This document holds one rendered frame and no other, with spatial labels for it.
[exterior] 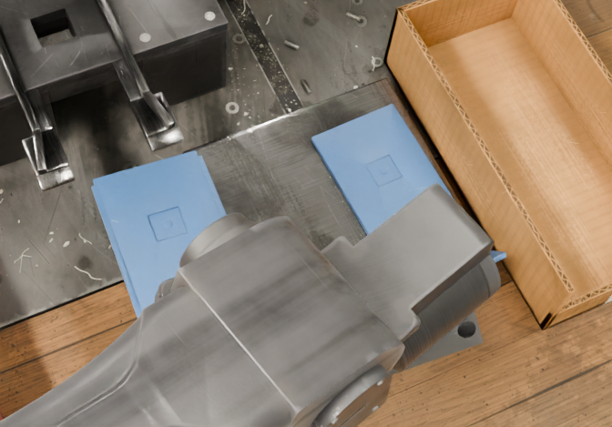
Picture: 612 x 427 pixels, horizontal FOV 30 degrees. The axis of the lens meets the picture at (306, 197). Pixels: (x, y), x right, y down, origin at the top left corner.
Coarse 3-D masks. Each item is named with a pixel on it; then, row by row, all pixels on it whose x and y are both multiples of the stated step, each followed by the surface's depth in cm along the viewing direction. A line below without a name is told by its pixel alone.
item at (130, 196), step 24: (144, 168) 75; (168, 168) 75; (192, 168) 75; (120, 192) 74; (144, 192) 74; (168, 192) 74; (192, 192) 74; (120, 216) 73; (144, 216) 73; (192, 216) 73; (216, 216) 73; (120, 240) 72; (144, 240) 72; (168, 240) 72; (144, 264) 71; (168, 264) 71; (144, 288) 70
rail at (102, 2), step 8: (104, 0) 81; (104, 8) 80; (104, 16) 81; (112, 16) 80; (112, 24) 80; (112, 32) 80; (120, 32) 80; (120, 40) 79; (120, 48) 79; (128, 48) 79; (128, 56) 79; (128, 64) 79; (136, 64) 79; (136, 72) 78; (136, 80) 78; (144, 80) 78; (144, 88) 78
